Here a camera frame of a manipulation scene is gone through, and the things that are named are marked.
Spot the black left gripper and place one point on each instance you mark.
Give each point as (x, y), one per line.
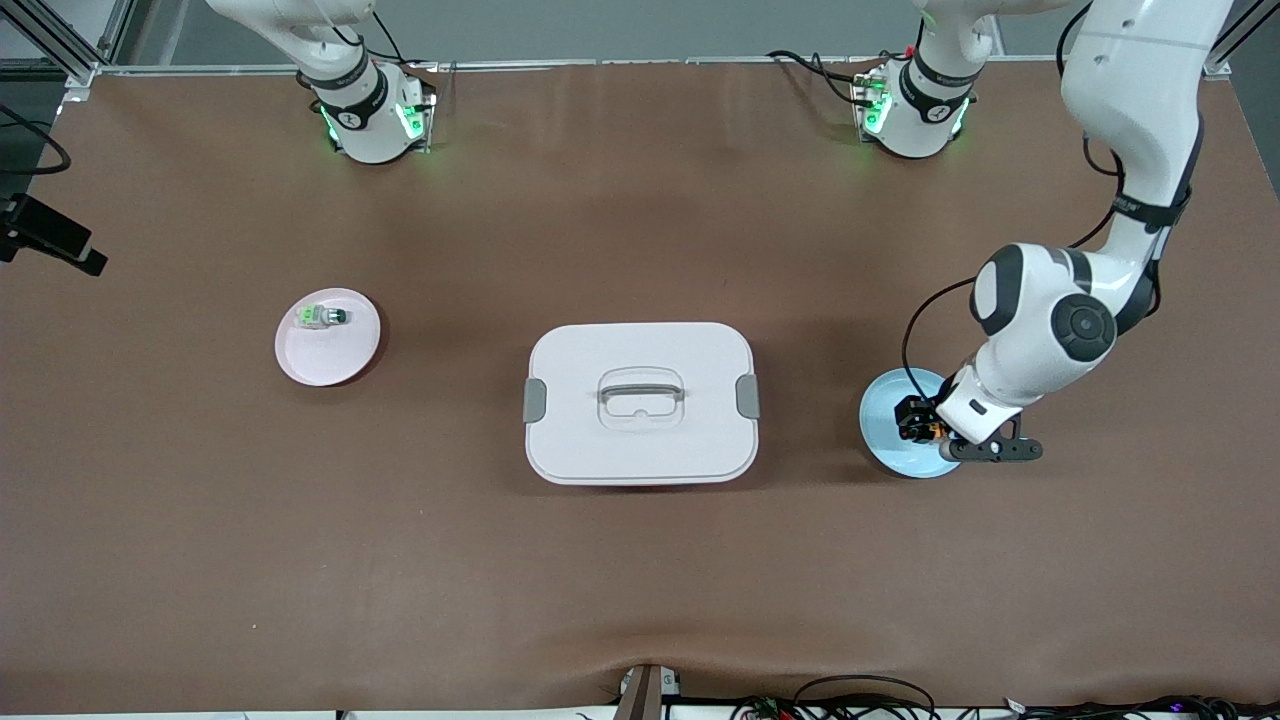
(916, 419)

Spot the orange and black switch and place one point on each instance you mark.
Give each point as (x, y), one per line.
(915, 418)

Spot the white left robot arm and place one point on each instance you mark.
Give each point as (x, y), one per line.
(1130, 100)

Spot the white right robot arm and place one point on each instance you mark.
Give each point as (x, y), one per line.
(365, 120)

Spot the light blue round plate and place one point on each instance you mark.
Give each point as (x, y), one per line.
(900, 455)

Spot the grey box latch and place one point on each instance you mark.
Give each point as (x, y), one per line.
(748, 396)
(535, 400)

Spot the pale pink round plate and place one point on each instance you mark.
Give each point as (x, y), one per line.
(330, 360)

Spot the pale pink lidded storage box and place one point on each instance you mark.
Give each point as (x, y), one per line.
(640, 450)

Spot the silver table edge strip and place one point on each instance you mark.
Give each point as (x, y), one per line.
(600, 64)

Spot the aluminium frame profile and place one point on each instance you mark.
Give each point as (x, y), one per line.
(80, 68)
(1215, 65)

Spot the green and white switch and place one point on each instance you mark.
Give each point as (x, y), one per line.
(318, 317)

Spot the grey metal bracket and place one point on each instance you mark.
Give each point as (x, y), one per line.
(645, 695)

